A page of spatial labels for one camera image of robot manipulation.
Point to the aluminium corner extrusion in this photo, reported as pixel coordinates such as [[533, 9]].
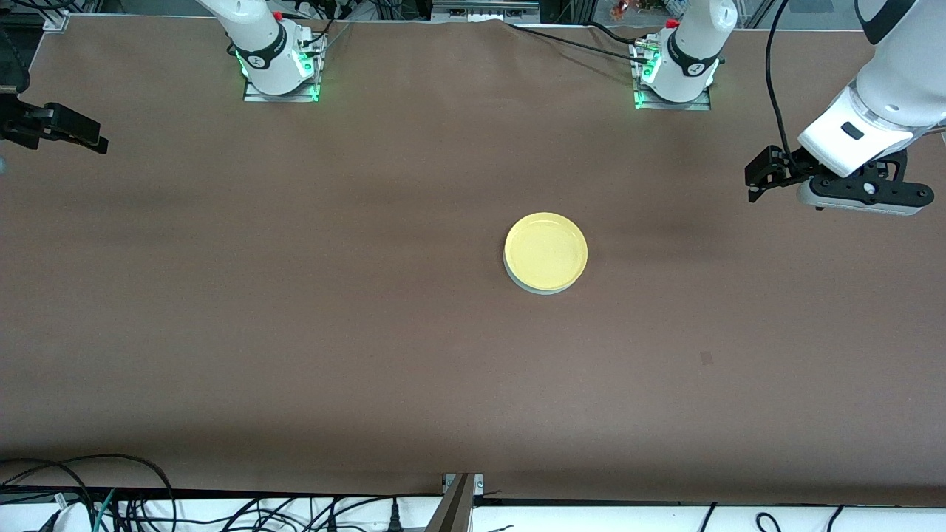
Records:
[[55, 18]]

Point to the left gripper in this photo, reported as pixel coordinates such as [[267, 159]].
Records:
[[785, 171]]

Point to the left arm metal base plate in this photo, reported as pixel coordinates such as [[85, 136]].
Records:
[[702, 105]]

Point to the silver metal frame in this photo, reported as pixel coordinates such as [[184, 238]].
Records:
[[480, 9]]

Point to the light green plate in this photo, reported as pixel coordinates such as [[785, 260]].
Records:
[[543, 292]]

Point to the brown table cover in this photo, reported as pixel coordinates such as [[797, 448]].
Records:
[[473, 148]]

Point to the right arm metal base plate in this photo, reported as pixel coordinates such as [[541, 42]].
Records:
[[255, 97]]

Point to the yellow plate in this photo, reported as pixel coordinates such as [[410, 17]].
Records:
[[545, 250]]

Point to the small metal corner bracket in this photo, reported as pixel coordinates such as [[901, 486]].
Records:
[[479, 484]]

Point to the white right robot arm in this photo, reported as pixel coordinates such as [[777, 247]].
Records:
[[259, 44]]

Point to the black power plug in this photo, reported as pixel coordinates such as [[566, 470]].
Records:
[[395, 521]]

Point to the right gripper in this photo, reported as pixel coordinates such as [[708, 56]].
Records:
[[22, 122]]

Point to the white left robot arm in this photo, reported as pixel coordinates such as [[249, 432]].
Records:
[[691, 44]]

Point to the grey metal table leg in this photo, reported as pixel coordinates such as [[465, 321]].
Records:
[[454, 510]]

